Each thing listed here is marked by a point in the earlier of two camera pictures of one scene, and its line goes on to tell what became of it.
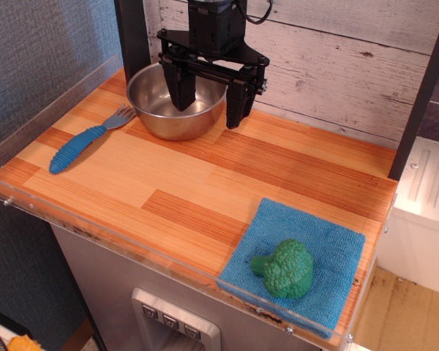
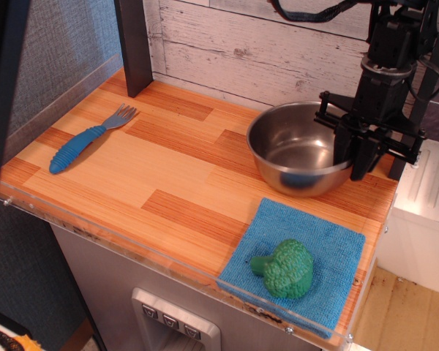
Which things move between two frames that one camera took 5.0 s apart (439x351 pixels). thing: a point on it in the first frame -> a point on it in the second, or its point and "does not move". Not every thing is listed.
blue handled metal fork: (69, 151) does not move
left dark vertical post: (133, 30) does not move
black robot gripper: (216, 44) -> (378, 103)
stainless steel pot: (151, 102) -> (293, 153)
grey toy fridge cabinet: (133, 303) does not move
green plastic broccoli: (287, 272) does not move
